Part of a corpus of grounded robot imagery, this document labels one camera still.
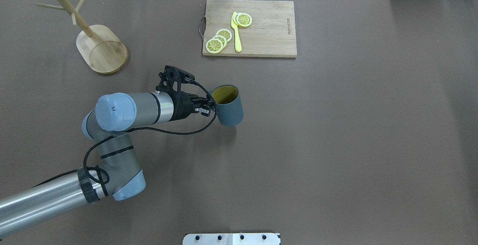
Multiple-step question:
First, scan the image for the lemon slice middle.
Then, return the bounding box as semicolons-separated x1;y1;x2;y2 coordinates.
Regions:
212;35;227;48

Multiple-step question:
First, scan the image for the wooden cup storage rack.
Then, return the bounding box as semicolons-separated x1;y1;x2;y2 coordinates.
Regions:
36;0;128;75

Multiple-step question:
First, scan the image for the lemon slice top right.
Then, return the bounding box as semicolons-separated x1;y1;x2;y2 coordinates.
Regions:
215;28;233;42

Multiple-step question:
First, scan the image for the lemon slice lower stack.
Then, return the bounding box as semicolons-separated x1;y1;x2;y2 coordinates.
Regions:
205;39;224;54

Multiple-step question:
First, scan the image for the yellow plastic knife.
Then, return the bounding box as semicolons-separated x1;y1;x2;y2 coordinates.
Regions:
230;12;242;53

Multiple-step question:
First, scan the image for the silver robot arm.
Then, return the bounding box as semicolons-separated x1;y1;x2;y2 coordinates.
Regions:
1;91;217;243

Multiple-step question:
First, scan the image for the lemon slice under front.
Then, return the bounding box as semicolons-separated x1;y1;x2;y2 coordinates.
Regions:
232;12;239;27

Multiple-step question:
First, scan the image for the lemon slice front left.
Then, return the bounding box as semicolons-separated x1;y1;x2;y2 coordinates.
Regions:
236;12;253;27

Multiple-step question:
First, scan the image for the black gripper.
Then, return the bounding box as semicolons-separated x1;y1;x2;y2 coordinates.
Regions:
170;91;215;121

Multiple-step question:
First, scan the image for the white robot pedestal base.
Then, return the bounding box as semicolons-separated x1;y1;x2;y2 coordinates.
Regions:
182;233;281;245

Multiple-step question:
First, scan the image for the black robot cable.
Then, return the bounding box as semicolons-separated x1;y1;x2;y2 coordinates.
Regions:
83;79;218;185

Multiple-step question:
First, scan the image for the dark blue yellow-lined cup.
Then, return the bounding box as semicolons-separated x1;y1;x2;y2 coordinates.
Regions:
211;84;244;127

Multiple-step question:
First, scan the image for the wooden cutting board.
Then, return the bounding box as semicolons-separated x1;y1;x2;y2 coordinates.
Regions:
202;0;297;58

